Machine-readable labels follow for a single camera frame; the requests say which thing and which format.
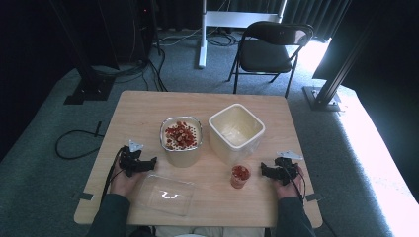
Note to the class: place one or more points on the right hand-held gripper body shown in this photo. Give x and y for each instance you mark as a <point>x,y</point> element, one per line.
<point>286,171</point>

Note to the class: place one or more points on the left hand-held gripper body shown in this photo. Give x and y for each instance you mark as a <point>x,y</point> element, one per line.
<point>130,161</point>

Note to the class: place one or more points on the clear plastic lid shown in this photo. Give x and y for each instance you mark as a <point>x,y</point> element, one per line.
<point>154,197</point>

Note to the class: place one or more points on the beige container with metal rim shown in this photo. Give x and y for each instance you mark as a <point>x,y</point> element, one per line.
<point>181,158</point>

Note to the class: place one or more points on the small cup of red snacks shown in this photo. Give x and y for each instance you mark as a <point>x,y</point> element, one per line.
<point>239,181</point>

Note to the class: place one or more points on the pile of red beige snacks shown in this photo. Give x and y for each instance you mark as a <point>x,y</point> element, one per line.
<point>181,135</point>

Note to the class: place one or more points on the white square bin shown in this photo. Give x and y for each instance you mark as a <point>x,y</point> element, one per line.
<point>230,149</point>

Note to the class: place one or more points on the person's right hand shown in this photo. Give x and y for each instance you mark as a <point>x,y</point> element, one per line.
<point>286,191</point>

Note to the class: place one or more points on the person's left hand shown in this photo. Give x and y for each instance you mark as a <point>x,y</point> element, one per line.
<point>123,184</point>

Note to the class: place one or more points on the grey tape strip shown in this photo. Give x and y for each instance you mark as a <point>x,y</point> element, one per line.
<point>313,197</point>
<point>82,196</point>

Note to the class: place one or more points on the black metal stand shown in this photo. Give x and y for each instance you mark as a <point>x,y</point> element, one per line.
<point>89,89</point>
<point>324,95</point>

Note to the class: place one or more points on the black folding chair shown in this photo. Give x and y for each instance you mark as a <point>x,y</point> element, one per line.
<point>263,56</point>

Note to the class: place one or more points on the black equipment cabinet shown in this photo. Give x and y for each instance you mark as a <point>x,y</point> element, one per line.
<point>131,33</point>

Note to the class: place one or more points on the dark curtain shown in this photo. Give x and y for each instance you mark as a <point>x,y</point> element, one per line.
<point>313,13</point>

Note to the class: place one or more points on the white desk frame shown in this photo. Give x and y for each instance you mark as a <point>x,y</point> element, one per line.
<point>202,49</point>

